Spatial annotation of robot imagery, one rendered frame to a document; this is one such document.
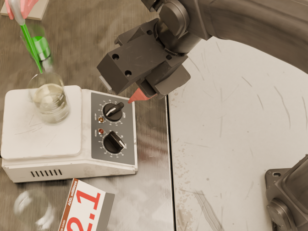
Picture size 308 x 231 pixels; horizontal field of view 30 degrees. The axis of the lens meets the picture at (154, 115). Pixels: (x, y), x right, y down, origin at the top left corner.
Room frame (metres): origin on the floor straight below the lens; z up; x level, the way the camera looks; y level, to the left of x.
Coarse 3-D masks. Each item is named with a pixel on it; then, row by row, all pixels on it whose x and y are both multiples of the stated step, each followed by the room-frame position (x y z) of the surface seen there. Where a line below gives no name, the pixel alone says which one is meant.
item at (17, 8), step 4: (12, 0) 0.44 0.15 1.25; (16, 0) 0.45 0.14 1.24; (12, 4) 0.44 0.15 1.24; (16, 4) 0.44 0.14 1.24; (20, 4) 0.45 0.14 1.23; (16, 8) 0.44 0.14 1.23; (20, 8) 0.45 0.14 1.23; (16, 12) 0.44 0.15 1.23; (20, 12) 0.44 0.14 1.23; (20, 16) 0.44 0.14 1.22; (20, 20) 0.44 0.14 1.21; (24, 20) 0.45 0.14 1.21
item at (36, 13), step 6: (42, 0) 0.74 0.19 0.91; (48, 0) 0.75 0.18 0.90; (36, 6) 0.73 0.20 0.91; (42, 6) 0.73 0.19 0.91; (0, 12) 0.72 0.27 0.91; (6, 12) 0.72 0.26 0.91; (30, 12) 0.72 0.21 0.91; (36, 12) 0.72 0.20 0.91; (42, 12) 0.71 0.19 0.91; (30, 18) 0.71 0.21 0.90; (36, 18) 0.70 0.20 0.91
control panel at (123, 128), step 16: (96, 96) 0.49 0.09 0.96; (96, 112) 0.46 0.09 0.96; (128, 112) 0.47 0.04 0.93; (96, 128) 0.43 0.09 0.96; (112, 128) 0.43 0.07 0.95; (128, 128) 0.44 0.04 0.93; (96, 144) 0.40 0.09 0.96; (128, 144) 0.41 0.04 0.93; (112, 160) 0.38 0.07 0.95; (128, 160) 0.38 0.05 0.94
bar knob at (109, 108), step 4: (108, 104) 0.47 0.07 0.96; (112, 104) 0.47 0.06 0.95; (116, 104) 0.47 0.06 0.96; (120, 104) 0.47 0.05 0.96; (104, 108) 0.46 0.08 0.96; (108, 108) 0.47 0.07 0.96; (112, 108) 0.46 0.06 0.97; (116, 108) 0.46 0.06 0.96; (120, 108) 0.46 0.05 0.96; (104, 112) 0.46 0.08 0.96; (108, 112) 0.45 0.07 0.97; (112, 112) 0.45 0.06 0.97; (116, 112) 0.46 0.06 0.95; (120, 112) 0.46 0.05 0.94; (108, 116) 0.45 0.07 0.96; (112, 116) 0.45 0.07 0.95; (116, 116) 0.45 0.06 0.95; (120, 116) 0.45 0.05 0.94; (112, 120) 0.45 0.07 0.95; (116, 120) 0.45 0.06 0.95
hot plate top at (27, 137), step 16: (16, 96) 0.48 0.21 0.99; (80, 96) 0.47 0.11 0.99; (16, 112) 0.45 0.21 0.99; (32, 112) 0.45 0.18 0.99; (80, 112) 0.44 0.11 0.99; (16, 128) 0.43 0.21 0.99; (32, 128) 0.42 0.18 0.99; (48, 128) 0.42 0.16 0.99; (64, 128) 0.42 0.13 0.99; (80, 128) 0.42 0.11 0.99; (16, 144) 0.40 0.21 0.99; (32, 144) 0.40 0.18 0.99; (48, 144) 0.39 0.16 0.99; (64, 144) 0.39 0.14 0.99; (80, 144) 0.39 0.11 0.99
